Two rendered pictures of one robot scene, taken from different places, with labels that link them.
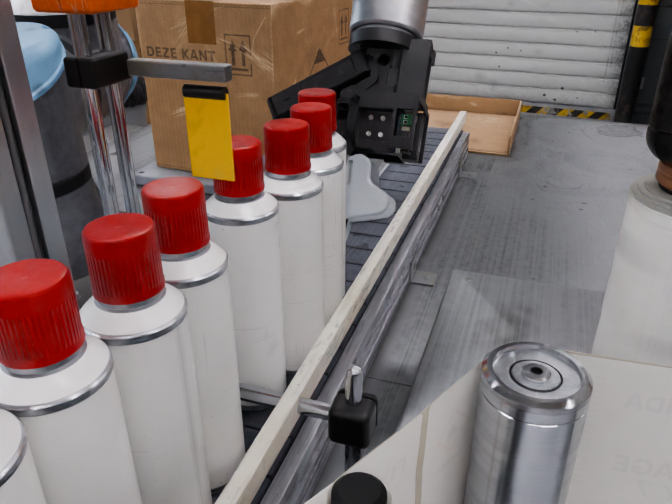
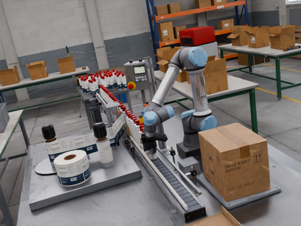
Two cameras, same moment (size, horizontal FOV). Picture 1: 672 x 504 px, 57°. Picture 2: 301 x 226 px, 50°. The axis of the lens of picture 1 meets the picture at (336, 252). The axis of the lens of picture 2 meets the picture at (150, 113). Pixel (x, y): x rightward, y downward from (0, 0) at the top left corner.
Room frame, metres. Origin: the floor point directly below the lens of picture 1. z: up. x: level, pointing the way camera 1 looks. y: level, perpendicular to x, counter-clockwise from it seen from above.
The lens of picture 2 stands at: (2.18, -1.03, 1.79)
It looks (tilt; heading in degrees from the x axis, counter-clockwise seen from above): 17 degrees down; 147
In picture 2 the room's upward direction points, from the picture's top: 10 degrees counter-clockwise
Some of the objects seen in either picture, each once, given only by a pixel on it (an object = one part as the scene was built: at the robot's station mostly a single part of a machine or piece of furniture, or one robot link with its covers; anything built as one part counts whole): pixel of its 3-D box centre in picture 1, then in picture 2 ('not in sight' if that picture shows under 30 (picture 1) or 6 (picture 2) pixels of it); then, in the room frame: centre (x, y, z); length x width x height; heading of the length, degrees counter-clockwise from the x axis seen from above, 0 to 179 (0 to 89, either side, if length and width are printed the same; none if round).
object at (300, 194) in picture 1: (291, 251); (144, 139); (0.43, 0.04, 0.98); 0.05 x 0.05 x 0.20
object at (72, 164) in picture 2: not in sight; (72, 167); (0.32, -0.45, 0.95); 0.20 x 0.20 x 0.14
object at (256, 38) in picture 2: not in sight; (256, 36); (-1.84, 4.32, 0.97); 0.42 x 0.39 x 0.37; 65
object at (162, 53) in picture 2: not in sight; (167, 59); (-2.15, 2.35, 0.97); 0.45 x 0.40 x 0.37; 70
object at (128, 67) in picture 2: not in sight; (139, 75); (0.29, 0.18, 1.38); 0.17 x 0.10 x 0.19; 36
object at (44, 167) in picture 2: not in sight; (57, 163); (0.01, -0.45, 0.89); 0.31 x 0.31 x 0.01
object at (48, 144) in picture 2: not in sight; (52, 144); (0.01, -0.45, 1.04); 0.09 x 0.09 x 0.29
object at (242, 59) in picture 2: not in sight; (253, 56); (-3.37, 6.16, 0.19); 0.64 x 0.54 x 0.37; 71
